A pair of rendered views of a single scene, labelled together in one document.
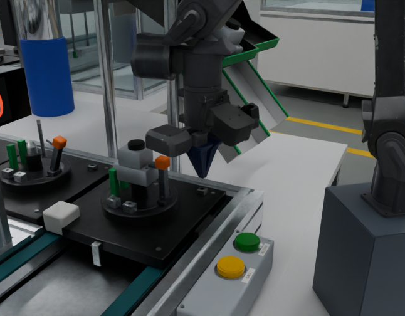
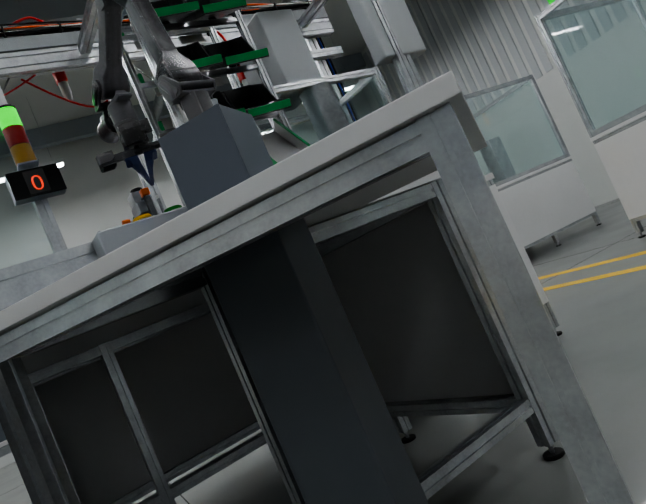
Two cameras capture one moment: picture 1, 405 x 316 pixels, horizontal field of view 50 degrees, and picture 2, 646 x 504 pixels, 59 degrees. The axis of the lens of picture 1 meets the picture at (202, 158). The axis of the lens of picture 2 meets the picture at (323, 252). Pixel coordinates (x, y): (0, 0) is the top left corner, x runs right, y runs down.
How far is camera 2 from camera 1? 119 cm
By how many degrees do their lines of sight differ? 40
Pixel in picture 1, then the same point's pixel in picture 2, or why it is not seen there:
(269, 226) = not seen: hidden behind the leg
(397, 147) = (161, 82)
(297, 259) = not seen: hidden behind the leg
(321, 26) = not seen: outside the picture
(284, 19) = (624, 132)
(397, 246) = (176, 139)
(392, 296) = (198, 179)
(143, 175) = (137, 206)
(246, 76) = (294, 144)
